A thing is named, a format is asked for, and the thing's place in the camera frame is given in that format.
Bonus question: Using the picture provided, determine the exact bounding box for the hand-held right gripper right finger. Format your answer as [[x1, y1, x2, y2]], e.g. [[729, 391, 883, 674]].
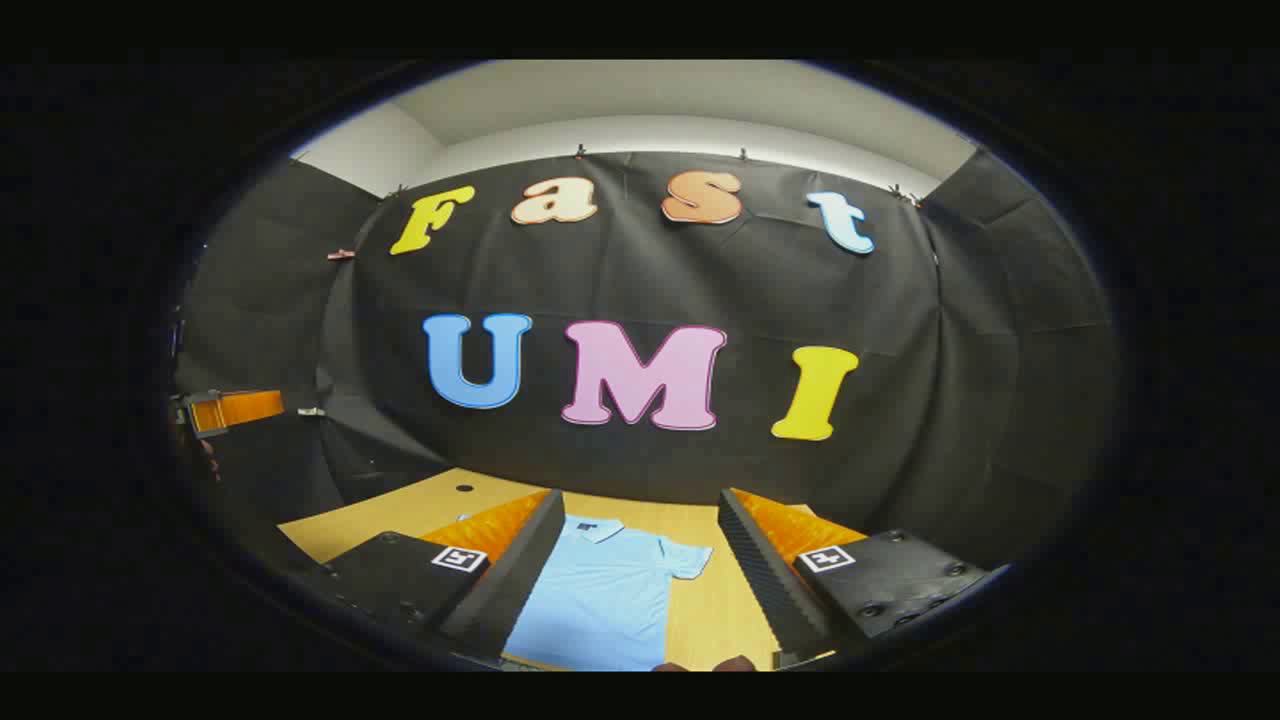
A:
[[717, 487, 991, 669]]

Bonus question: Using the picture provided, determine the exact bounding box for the light blue T-shirt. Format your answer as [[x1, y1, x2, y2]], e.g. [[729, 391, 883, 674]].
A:
[[503, 515, 714, 672]]

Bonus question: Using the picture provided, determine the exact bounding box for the black backdrop cloth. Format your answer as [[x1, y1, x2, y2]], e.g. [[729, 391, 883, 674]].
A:
[[172, 150, 1121, 571]]

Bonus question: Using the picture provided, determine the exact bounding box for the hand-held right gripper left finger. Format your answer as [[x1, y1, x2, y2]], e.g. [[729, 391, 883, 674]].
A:
[[318, 488, 567, 661]]

